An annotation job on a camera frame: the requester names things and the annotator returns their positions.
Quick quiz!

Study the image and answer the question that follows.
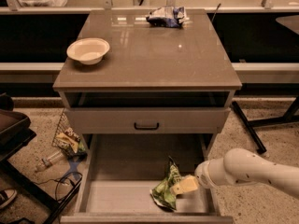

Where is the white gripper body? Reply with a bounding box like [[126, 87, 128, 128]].
[[194, 158, 233, 189]]

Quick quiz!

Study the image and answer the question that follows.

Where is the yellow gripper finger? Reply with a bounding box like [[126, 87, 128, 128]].
[[170, 175, 199, 196]]

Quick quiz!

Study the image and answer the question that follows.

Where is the green jalapeno chip bag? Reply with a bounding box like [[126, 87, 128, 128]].
[[150, 157, 182, 211]]

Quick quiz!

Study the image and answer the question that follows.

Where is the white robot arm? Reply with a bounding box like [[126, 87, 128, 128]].
[[170, 148, 299, 199]]

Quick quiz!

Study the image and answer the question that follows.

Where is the open bottom drawer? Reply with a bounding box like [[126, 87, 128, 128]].
[[61, 133, 234, 224]]

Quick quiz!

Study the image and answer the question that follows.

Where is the grey drawer cabinet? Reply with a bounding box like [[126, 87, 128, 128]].
[[53, 10, 241, 146]]

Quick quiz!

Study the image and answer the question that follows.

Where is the chip bag on floor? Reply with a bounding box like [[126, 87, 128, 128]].
[[56, 128, 86, 157]]

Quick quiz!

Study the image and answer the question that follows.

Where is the blue white chip bag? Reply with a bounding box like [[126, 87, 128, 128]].
[[146, 7, 187, 28]]

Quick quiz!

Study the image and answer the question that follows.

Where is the black metal stand base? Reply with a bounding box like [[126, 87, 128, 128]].
[[232, 96, 299, 154]]

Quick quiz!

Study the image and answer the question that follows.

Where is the clear plastic bottle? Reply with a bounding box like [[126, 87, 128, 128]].
[[35, 150, 64, 173]]

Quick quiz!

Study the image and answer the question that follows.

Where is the white bowl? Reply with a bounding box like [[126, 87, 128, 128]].
[[66, 38, 110, 65]]

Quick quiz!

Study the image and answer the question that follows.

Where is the black sneaker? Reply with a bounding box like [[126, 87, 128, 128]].
[[0, 189, 17, 209]]

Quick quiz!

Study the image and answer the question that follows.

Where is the closed drawer with black handle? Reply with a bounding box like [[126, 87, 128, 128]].
[[65, 108, 230, 134]]

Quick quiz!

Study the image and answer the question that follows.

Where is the wire rack on floor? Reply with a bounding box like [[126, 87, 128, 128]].
[[51, 111, 70, 147]]

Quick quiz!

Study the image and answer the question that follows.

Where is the black cable on floor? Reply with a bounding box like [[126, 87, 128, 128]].
[[32, 171, 84, 203]]

